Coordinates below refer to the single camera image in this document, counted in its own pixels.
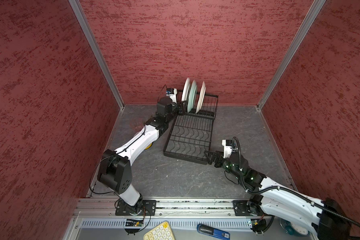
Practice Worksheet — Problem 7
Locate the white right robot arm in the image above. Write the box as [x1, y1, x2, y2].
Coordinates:
[205, 151, 351, 240]

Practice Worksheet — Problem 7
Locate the yellow keypad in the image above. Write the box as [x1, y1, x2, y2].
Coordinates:
[143, 221, 175, 240]

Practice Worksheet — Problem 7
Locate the blue black marker tool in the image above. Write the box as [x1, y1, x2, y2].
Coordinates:
[197, 224, 231, 240]

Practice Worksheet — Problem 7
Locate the white plate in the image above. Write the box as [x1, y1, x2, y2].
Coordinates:
[182, 78, 191, 102]

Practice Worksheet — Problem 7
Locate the aluminium right corner post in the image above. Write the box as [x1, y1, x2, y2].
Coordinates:
[257, 0, 326, 111]

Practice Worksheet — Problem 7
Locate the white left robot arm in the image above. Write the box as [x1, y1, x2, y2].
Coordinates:
[97, 97, 186, 215]

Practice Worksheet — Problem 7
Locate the yellow bowl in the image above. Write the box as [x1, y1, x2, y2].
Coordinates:
[144, 143, 153, 151]

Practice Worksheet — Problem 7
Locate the black metal dish rack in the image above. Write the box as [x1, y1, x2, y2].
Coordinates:
[163, 94, 219, 165]

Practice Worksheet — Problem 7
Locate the mint green plate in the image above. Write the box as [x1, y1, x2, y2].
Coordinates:
[187, 80, 197, 113]

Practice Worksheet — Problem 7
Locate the teal analog clock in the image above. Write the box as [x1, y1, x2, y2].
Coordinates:
[280, 219, 310, 237]

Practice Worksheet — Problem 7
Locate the black corrugated cable conduit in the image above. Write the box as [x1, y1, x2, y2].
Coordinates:
[231, 136, 360, 240]

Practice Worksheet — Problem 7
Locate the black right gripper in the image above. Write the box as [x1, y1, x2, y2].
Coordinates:
[204, 150, 243, 180]

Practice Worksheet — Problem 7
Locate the aluminium left corner post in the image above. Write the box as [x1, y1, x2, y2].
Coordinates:
[69, 0, 125, 111]

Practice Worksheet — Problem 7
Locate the aluminium corner post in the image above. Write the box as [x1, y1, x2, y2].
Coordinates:
[257, 0, 326, 111]
[69, 0, 125, 111]

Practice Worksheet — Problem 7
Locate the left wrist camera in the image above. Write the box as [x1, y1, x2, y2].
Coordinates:
[157, 88, 178, 116]

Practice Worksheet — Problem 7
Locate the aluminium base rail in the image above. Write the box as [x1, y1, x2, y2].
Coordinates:
[73, 197, 316, 221]

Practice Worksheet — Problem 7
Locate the cream plate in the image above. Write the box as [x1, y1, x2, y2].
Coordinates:
[196, 82, 206, 114]

